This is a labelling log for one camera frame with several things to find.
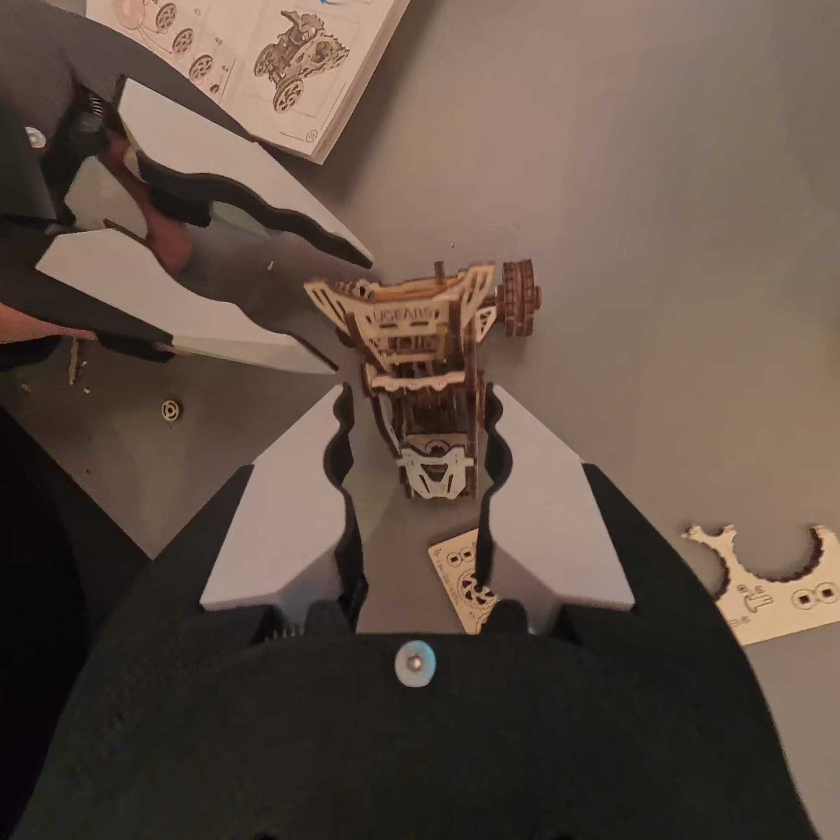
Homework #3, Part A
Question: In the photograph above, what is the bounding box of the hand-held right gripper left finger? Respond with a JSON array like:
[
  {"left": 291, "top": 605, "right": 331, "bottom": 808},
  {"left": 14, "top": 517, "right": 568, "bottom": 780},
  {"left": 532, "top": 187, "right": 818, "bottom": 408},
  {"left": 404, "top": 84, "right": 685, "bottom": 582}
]
[{"left": 200, "top": 384, "right": 370, "bottom": 634}]

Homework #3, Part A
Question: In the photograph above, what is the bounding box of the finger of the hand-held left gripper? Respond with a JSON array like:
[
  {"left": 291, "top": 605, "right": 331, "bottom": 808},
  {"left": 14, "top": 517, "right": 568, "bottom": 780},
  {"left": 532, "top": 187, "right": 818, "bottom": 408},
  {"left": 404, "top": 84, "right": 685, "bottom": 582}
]
[
  {"left": 117, "top": 77, "right": 376, "bottom": 270},
  {"left": 35, "top": 220, "right": 340, "bottom": 377}
]

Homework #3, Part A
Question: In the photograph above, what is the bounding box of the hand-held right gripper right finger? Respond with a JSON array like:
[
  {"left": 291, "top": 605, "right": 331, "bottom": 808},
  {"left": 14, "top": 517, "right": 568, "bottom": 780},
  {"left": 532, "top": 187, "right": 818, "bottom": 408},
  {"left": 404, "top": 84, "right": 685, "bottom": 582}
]
[{"left": 474, "top": 384, "right": 636, "bottom": 635}]

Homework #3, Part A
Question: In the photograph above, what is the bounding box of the wooden sheet with wheels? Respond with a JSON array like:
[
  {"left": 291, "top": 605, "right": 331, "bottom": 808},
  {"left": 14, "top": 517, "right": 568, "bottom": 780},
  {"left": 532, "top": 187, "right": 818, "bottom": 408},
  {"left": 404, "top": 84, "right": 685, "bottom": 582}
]
[{"left": 428, "top": 527, "right": 501, "bottom": 635}]

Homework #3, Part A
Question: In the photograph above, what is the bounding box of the wooden buggy model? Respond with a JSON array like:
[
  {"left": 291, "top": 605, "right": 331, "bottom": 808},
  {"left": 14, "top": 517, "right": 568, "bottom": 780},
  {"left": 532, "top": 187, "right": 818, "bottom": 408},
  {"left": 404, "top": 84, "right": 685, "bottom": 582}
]
[{"left": 303, "top": 258, "right": 544, "bottom": 503}]

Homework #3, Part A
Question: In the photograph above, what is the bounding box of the person's left hand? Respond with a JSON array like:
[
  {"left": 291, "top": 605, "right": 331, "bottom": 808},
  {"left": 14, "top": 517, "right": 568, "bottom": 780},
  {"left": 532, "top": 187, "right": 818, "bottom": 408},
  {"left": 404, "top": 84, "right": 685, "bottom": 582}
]
[{"left": 0, "top": 128, "right": 193, "bottom": 343}]

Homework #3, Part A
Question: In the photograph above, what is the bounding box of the instruction booklet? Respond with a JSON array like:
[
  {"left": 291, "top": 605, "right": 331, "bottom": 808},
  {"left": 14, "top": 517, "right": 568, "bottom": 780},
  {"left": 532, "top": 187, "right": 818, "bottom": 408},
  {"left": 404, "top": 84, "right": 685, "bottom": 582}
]
[{"left": 85, "top": 0, "right": 411, "bottom": 165}]

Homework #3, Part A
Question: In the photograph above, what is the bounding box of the wooden sheet with round holes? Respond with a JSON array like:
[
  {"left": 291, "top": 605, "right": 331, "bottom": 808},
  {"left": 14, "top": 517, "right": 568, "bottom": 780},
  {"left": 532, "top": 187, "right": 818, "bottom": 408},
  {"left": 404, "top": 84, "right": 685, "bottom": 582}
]
[{"left": 680, "top": 523, "right": 840, "bottom": 647}]

